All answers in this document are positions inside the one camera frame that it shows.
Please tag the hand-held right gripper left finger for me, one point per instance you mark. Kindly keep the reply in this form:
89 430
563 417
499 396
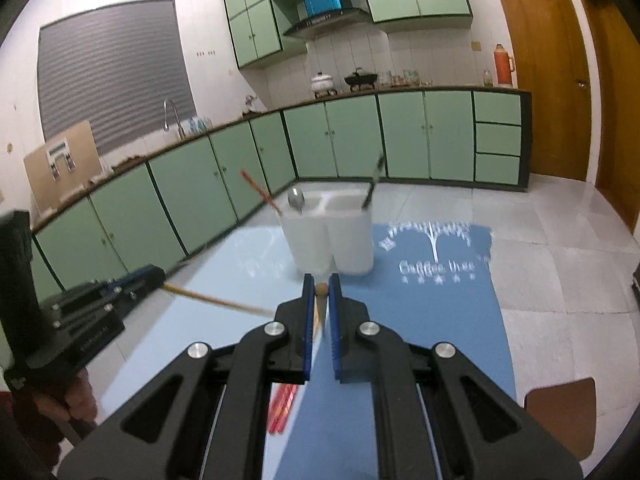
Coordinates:
308 320

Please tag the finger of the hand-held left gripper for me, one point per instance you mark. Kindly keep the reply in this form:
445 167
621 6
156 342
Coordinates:
125 296
145 272

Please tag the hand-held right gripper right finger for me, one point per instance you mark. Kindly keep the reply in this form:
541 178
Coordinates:
334 320

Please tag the red-ended wooden chopstick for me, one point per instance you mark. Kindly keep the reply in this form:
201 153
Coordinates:
276 412
260 191
286 410
321 289

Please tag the white two-compartment utensil holder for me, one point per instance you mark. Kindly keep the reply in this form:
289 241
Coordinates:
350 245

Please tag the plain wooden chopstick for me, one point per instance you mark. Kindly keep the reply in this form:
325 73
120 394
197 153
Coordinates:
220 302

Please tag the silver metal spoon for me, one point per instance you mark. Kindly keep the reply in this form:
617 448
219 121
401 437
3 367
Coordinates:
296 199

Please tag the person's left forearm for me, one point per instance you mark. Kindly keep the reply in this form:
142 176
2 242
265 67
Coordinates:
25 435

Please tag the person's left hand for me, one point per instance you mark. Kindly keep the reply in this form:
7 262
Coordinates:
80 400

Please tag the light blue table mat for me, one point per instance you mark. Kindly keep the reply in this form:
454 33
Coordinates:
210 322

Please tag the dark blue table mat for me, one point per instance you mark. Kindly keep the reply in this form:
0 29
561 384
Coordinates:
450 320

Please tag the brown cardboard box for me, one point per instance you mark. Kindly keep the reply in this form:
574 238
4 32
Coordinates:
80 145

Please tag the steel kitchen faucet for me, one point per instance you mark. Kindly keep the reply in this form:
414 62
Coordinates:
181 127

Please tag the clear plastic container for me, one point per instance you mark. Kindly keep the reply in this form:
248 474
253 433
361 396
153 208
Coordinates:
199 124

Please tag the green base kitchen cabinets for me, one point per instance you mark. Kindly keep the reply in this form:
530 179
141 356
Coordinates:
350 135

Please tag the small white kitchen appliance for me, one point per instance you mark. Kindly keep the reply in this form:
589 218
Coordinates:
251 106

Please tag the grey window blind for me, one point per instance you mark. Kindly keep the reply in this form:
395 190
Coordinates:
115 70

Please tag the white cooking pot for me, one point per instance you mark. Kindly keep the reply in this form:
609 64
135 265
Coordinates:
321 82

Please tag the black wok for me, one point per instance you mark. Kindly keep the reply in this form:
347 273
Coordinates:
361 79

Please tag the brown stool seat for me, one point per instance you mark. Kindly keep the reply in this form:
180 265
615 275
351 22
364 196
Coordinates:
560 415

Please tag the clear glass jar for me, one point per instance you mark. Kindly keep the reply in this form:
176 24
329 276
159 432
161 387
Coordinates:
385 78
411 76

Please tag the small glass jar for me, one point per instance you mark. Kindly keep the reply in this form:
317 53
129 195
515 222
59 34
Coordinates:
487 79

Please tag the black range hood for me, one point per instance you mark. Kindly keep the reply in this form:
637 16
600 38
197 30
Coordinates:
325 22

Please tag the orange thermos flask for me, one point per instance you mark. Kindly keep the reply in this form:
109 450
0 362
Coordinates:
501 67

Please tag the plain wooden door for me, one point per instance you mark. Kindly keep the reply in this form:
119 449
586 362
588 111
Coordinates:
620 135

